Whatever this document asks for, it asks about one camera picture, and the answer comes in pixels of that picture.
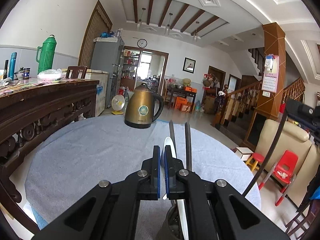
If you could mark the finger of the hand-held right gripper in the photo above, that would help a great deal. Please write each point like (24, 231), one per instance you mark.
(293, 106)

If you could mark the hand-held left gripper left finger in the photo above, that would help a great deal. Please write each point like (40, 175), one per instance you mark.
(156, 170)

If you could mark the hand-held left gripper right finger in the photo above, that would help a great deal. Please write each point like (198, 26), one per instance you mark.
(167, 172)

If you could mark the dark wooden chopstick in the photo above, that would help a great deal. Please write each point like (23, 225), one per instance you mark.
(272, 152)

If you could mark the beige leather sofa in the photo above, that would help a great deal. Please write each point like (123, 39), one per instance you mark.
(295, 135)

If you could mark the red plastic chair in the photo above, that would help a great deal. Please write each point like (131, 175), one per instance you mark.
(287, 165)

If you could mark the wooden staircase railing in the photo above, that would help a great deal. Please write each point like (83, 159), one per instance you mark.
(242, 90)

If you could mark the blue-grey tablecloth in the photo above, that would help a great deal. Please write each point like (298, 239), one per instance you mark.
(100, 150)

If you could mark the yellow stool with red seat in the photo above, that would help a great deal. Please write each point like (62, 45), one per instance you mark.
(257, 157)

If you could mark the golden electric kettle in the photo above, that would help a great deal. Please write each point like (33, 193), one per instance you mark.
(140, 107)

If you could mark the small white stool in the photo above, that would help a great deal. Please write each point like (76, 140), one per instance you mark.
(243, 152)

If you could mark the brown wooden pillar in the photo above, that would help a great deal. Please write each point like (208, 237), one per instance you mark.
(273, 40)

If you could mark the orange cardboard box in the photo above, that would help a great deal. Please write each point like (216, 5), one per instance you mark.
(180, 102)

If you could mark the small electric fan heater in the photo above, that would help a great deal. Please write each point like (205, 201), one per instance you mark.
(118, 104)

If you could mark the dark wooden side table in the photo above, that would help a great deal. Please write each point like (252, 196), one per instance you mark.
(185, 93)

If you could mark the dark wooden dining chair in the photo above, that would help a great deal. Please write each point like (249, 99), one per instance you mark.
(303, 215)

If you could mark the white chest freezer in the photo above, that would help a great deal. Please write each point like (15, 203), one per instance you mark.
(101, 90)

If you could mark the pendant ceiling lamp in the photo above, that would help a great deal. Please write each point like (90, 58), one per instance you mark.
(195, 35)
(167, 29)
(139, 25)

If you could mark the grey refrigerator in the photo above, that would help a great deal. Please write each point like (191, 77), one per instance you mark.
(105, 55)

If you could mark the carved dark wooden sideboard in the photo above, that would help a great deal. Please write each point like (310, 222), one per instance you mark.
(37, 100)

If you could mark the white plastic bag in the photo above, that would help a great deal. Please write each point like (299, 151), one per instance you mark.
(50, 75)

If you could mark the green thermos flask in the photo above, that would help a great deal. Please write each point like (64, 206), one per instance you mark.
(46, 57)

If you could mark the dark lidded jar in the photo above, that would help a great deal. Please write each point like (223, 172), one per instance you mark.
(26, 73)

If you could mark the blue insulated bottle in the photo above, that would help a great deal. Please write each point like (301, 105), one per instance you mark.
(12, 65)

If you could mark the black slim bottle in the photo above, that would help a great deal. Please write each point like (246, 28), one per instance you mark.
(6, 68)

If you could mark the pink wall calendar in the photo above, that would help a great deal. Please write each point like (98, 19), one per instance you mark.
(270, 81)

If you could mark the framed wall picture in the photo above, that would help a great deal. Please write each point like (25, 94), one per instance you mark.
(189, 65)

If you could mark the round wall clock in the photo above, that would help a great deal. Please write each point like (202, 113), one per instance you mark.
(142, 43)

